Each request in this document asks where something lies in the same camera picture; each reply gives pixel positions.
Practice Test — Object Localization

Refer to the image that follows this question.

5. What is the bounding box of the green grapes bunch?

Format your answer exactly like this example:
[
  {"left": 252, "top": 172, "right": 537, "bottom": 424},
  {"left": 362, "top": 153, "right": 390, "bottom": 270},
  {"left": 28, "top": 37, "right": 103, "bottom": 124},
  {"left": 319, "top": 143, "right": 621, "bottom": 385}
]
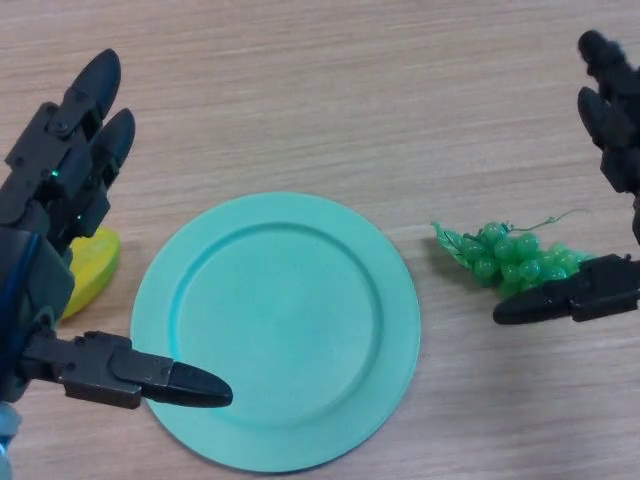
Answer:
[{"left": 430, "top": 209, "right": 596, "bottom": 302}]

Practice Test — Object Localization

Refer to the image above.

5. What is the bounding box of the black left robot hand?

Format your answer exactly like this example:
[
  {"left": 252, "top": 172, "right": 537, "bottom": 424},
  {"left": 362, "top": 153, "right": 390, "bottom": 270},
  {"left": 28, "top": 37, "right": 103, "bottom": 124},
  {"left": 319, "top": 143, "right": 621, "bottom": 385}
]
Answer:
[{"left": 0, "top": 48, "right": 234, "bottom": 410}]

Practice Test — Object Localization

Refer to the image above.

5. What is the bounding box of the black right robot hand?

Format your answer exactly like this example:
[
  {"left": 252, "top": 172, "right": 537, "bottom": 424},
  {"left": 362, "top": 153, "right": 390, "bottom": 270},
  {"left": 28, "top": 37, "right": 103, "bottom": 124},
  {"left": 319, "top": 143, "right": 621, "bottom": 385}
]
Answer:
[{"left": 492, "top": 29, "right": 640, "bottom": 327}]

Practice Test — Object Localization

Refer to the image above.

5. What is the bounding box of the yellow starfruit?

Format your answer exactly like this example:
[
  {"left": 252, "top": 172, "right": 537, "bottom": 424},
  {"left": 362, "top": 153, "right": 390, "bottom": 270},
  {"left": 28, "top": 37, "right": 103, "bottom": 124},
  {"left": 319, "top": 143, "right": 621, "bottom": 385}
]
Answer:
[{"left": 59, "top": 227, "right": 122, "bottom": 320}]

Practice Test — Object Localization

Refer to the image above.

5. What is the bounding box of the green round plate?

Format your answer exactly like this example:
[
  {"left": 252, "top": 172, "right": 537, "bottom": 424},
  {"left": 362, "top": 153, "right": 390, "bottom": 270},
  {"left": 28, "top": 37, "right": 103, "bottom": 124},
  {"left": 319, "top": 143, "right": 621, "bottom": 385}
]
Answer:
[{"left": 130, "top": 192, "right": 421, "bottom": 474}]

